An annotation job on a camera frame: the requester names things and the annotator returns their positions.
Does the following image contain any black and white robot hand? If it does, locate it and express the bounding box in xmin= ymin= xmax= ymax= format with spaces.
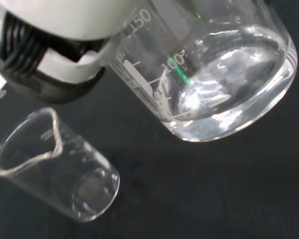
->
xmin=0 ymin=0 xmax=150 ymax=105

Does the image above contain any small clear glass beaker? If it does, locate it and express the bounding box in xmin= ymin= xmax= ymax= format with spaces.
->
xmin=0 ymin=107 xmax=121 ymax=222

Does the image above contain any black bench cloth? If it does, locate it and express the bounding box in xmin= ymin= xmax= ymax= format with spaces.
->
xmin=0 ymin=0 xmax=299 ymax=239

